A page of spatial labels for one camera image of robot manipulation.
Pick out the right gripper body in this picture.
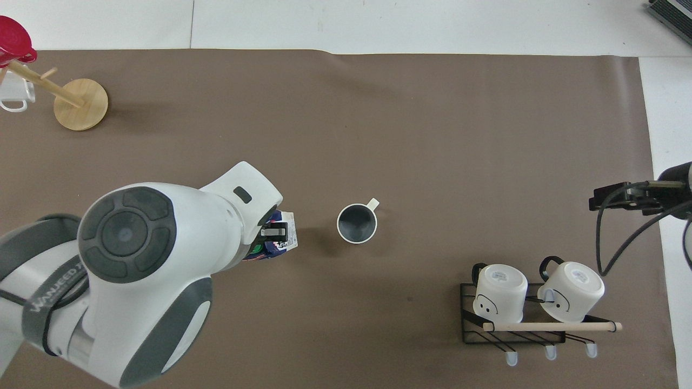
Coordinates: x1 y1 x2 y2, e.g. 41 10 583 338
657 161 692 220

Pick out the milk carton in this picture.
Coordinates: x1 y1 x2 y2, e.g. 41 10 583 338
242 210 300 263

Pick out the red cup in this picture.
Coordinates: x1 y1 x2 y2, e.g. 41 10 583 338
0 15 38 67

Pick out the grey mug with white outside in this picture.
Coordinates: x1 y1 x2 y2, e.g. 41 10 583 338
336 198 381 245

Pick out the wooden mug tree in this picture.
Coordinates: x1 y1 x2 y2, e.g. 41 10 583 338
8 59 109 132

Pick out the clear glass mug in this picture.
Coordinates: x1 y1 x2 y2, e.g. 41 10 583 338
0 70 37 113

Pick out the white mug with black handle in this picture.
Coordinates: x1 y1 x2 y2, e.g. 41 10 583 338
471 263 529 324
536 256 606 324

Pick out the black wire rack with wooden rod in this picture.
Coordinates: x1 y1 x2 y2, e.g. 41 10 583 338
460 281 623 367

